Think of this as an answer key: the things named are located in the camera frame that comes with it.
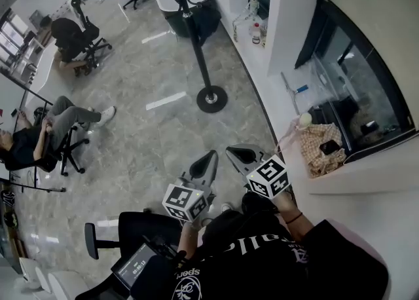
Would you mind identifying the blue-handled window squeegee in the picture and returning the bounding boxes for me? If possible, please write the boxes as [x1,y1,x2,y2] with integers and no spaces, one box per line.
[280,71,310,115]

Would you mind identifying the black phone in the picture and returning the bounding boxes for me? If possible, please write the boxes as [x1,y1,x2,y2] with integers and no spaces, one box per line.
[318,139,340,156]

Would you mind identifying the white doll with pink ribbons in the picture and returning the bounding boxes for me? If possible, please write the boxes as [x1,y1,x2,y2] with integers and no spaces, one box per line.
[276,112,314,155]

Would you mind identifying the person's right forearm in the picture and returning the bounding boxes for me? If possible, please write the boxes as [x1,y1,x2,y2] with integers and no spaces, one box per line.
[274,190,316,244]

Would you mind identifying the black printed cap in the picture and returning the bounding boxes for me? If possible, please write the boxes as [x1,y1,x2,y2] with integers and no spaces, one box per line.
[0,189,16,208]
[3,212,20,229]

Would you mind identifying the white bottle with red cap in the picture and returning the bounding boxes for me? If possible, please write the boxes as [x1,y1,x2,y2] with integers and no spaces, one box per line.
[251,22,263,45]

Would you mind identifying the black coat rack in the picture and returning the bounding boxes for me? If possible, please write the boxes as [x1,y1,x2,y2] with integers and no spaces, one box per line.
[166,0,229,115]

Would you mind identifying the black recorder with screen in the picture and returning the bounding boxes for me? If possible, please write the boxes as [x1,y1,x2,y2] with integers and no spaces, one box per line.
[110,234,188,289]

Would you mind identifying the long white desk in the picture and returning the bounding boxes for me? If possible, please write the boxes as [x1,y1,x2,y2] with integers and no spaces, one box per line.
[24,43,75,103]

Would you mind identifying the black trousers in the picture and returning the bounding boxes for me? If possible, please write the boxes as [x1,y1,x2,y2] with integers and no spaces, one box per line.
[241,191,280,215]

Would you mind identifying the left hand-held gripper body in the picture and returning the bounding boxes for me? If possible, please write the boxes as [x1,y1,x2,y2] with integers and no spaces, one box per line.
[162,177,217,223]

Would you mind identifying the patterned lanyard strap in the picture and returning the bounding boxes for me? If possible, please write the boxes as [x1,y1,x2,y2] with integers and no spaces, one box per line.
[232,0,260,43]

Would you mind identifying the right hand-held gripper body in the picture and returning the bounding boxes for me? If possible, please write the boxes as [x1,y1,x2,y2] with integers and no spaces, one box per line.
[242,154,292,199]

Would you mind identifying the white chair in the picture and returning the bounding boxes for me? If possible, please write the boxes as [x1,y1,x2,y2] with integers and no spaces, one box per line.
[47,270,90,300]
[34,266,54,293]
[18,257,37,282]

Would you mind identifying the person's left forearm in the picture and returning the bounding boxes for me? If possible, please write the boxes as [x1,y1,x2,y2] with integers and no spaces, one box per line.
[176,221,203,261]

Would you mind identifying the beige plaid cloth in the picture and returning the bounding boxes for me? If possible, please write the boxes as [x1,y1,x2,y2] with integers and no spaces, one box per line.
[299,122,348,179]

